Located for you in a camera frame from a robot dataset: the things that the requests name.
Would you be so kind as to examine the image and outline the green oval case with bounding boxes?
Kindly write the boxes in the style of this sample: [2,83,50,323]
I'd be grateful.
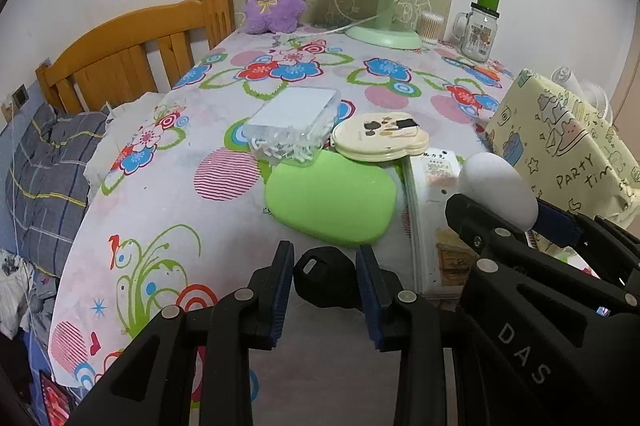
[265,150,397,247]

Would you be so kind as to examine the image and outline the white remote control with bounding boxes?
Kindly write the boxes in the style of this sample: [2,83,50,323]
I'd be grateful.
[404,148,477,301]

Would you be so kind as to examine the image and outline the white fan cable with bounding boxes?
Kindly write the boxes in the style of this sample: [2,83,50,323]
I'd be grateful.
[299,8,392,39]

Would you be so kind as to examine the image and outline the blue plaid blanket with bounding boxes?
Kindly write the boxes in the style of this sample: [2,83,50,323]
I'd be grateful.
[1,104,106,278]

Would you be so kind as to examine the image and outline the wooden bed headboard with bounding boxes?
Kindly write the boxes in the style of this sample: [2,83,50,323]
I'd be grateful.
[35,0,235,114]

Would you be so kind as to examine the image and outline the orange scissors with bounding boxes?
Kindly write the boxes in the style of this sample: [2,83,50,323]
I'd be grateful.
[459,60,500,85]

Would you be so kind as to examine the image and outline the white crumpled cloth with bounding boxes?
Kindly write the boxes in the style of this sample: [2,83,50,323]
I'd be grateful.
[0,250,34,339]

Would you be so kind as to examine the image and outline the black round object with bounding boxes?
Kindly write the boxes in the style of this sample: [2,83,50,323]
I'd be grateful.
[293,246,362,311]

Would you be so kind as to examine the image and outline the cream round compact mirror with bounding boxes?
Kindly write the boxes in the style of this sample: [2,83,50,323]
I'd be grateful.
[330,112,430,163]

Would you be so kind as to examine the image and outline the floral tablecloth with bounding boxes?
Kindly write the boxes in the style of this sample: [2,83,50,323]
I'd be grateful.
[48,28,518,425]

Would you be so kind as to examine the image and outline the clear plastic clip box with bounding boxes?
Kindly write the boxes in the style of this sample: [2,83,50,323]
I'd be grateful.
[242,87,341,165]

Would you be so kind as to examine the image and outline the yellow patterned storage box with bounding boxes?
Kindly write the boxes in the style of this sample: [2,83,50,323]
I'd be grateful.
[486,69,639,229]

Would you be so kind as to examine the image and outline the glass mason jar green lid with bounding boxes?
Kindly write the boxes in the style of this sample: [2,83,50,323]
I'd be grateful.
[451,0,500,64]

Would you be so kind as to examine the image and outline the white round puck device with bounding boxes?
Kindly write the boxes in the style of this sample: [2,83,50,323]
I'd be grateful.
[458,152,538,232]

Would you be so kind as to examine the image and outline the cotton swab container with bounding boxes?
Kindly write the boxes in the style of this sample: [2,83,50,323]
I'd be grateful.
[416,12,446,43]

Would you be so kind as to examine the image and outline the white floor fan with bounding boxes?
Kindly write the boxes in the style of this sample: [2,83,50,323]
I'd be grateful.
[551,66,613,123]

